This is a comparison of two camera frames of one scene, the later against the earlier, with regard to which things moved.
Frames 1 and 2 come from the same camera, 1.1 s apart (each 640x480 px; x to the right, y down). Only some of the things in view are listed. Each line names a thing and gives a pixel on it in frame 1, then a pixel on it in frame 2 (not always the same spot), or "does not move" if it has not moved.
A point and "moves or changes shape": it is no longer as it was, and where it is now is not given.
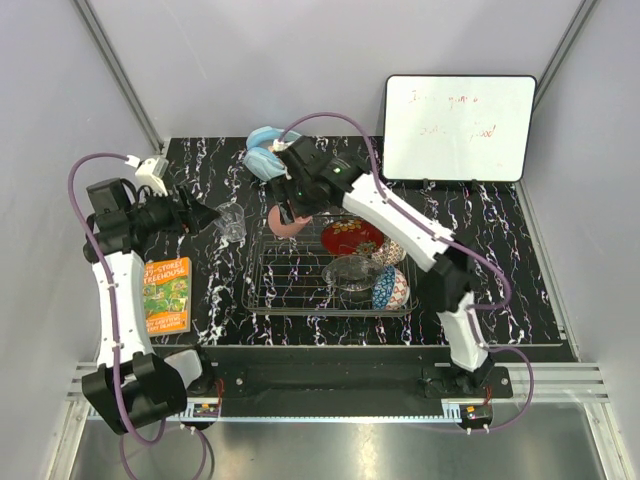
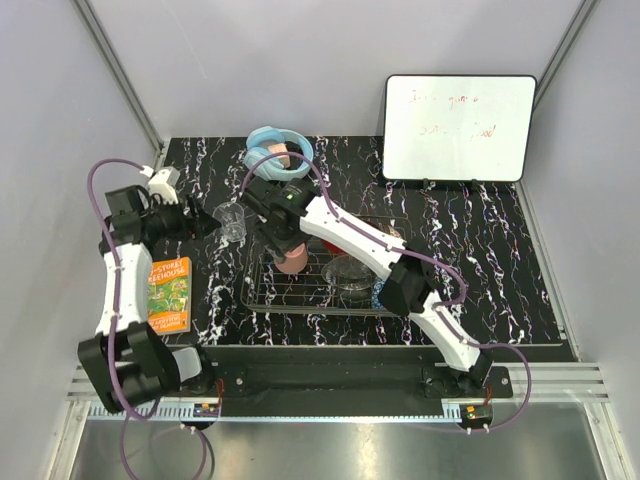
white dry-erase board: x=461 y=128 does not move
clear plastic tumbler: x=232 y=221 does not move
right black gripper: x=283 y=191 -> x=271 y=244
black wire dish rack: x=285 y=277 does not move
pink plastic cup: x=285 y=230 moves or changes shape
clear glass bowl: x=352 y=272 does not move
